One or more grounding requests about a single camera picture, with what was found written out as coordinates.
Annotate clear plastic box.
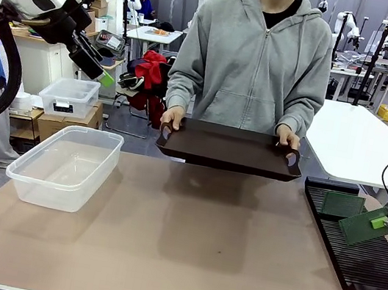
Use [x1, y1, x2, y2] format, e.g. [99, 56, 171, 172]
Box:
[1, 115, 126, 220]

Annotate stacked cardboard boxes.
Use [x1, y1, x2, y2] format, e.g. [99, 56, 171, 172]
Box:
[82, 0, 110, 36]

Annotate wooden desk white cabinet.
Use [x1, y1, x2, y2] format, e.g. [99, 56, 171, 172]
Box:
[0, 23, 86, 102]

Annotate small lidded clear storage box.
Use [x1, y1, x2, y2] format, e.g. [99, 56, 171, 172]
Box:
[35, 72, 102, 123]

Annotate person's right hand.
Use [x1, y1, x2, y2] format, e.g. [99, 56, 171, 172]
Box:
[159, 105, 187, 134]

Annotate person torso grey hoodie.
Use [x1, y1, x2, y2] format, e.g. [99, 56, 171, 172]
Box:
[161, 0, 342, 143]

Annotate black wire basket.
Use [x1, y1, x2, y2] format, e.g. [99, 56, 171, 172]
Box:
[95, 29, 128, 54]

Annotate black tripod pole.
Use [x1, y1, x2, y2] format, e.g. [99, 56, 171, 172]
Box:
[351, 20, 388, 110]

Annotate red jacket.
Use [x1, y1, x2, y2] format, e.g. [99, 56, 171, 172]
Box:
[125, 48, 175, 128]

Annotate black white sneakers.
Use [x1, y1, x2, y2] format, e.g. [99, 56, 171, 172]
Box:
[116, 71, 146, 93]

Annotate seated person in blue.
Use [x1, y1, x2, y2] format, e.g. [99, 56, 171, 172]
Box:
[135, 0, 159, 22]

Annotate black slotted PCB rack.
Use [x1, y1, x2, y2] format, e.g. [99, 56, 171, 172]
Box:
[287, 175, 388, 290]

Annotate person's right forearm grey sleeve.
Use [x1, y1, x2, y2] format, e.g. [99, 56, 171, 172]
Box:
[162, 68, 203, 116]

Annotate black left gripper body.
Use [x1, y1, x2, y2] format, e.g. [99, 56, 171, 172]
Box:
[41, 0, 97, 54]

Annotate white background desk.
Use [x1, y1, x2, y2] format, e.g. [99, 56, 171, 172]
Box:
[122, 22, 183, 65]

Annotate person's left forearm grey sleeve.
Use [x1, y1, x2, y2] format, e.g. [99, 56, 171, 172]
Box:
[276, 87, 327, 139]

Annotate large cardboard box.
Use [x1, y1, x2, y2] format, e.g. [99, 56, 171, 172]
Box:
[33, 91, 107, 152]

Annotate green PCB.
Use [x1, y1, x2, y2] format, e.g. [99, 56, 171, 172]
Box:
[334, 199, 388, 253]
[320, 191, 367, 222]

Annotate white cylinder container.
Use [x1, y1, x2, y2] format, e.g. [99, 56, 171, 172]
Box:
[11, 90, 35, 113]

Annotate person's left hand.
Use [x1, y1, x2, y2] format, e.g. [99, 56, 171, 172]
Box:
[273, 123, 304, 152]

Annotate dark brown serving tray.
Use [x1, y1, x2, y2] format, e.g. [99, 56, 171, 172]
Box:
[153, 113, 309, 186]

